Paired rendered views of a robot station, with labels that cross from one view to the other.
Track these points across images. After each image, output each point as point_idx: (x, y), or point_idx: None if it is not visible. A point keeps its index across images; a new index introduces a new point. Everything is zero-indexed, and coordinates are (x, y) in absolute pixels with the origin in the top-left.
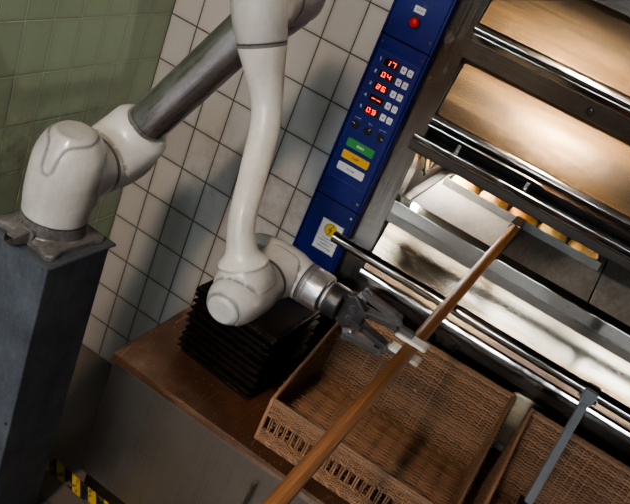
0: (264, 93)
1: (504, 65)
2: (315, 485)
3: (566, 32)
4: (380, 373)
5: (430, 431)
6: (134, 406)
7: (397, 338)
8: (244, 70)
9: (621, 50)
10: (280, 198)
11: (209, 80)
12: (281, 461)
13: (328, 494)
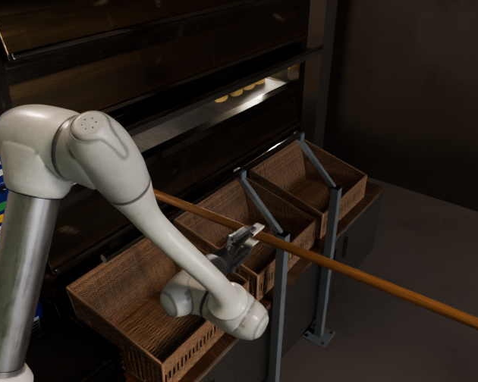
0: (157, 210)
1: (38, 67)
2: (203, 359)
3: (58, 17)
4: (297, 249)
5: (143, 287)
6: None
7: (102, 273)
8: (138, 212)
9: (90, 5)
10: None
11: (45, 265)
12: (185, 378)
13: (210, 352)
